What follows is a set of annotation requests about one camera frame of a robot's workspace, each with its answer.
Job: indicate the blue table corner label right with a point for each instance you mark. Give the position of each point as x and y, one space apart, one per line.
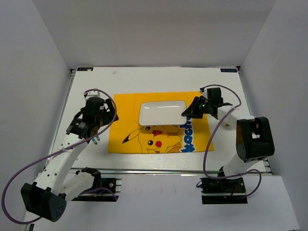
228 70

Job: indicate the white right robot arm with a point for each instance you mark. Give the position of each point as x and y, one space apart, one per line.
254 141

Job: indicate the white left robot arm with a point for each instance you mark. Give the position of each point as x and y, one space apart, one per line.
49 194

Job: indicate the white rectangular plate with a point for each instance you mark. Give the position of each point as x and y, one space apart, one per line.
162 113

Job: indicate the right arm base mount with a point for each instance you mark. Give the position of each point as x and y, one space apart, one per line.
227 191

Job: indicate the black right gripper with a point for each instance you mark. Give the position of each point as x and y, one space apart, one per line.
192 110

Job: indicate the blue table corner label left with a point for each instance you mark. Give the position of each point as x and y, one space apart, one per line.
86 69

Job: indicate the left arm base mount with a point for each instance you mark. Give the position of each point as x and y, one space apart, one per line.
104 189

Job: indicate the aluminium table edge rail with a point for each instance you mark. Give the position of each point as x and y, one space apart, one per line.
155 171

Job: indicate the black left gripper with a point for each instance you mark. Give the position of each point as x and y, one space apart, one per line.
111 108

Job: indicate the yellow Pikachu placemat cloth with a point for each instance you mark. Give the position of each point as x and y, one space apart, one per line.
127 136

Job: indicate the blue table corner label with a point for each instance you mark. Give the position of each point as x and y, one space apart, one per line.
228 70
86 69

